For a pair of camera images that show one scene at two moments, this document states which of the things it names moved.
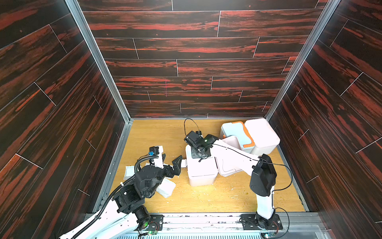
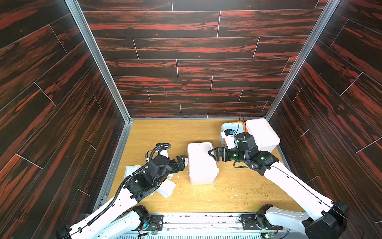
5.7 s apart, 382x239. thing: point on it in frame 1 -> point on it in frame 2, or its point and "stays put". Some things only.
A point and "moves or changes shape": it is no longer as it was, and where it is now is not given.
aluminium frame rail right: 323,21 stays put
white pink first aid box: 265,139 stays put
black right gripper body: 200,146 -> 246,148
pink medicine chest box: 203,172 moves or changes shape
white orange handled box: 237,129 stays put
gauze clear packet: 166,188 stays put
